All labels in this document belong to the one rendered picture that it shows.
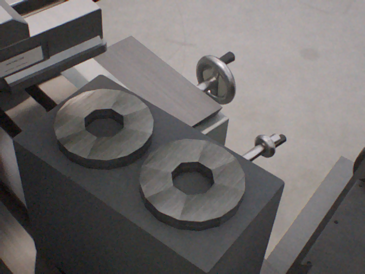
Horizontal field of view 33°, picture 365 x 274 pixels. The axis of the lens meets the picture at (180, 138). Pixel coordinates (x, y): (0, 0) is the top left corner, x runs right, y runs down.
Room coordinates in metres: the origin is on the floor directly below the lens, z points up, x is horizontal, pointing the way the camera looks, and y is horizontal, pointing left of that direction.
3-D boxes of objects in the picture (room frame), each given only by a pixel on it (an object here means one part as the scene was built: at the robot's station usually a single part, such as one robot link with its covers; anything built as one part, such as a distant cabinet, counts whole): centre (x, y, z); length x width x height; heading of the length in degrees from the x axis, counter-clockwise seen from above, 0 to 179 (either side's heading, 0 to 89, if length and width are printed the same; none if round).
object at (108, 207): (0.36, 0.03, 1.02); 0.22 x 0.12 x 0.20; 56
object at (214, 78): (0.99, -0.04, 0.62); 0.16 x 0.12 x 0.12; 135
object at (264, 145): (0.92, -0.16, 0.50); 0.22 x 0.06 x 0.06; 135
